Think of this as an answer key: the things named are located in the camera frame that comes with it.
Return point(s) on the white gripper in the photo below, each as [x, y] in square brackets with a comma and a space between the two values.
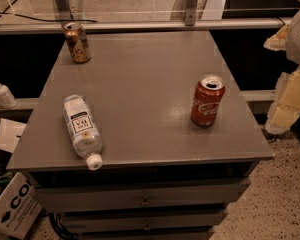
[286, 104]

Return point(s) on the red coke can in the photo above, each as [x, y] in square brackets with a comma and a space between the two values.
[207, 97]

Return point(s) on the gold brown soda can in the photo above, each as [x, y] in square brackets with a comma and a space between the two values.
[77, 42]

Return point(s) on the grey drawer cabinet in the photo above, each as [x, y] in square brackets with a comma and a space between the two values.
[163, 177]

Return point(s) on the clear plastic water bottle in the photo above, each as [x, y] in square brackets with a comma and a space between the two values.
[84, 134]

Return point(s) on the white pump dispenser bottle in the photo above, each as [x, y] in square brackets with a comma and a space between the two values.
[7, 99]

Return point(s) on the white cardboard box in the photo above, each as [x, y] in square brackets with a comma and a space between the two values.
[18, 208]

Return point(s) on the grey metal bracket post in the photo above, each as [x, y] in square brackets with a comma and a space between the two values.
[190, 12]

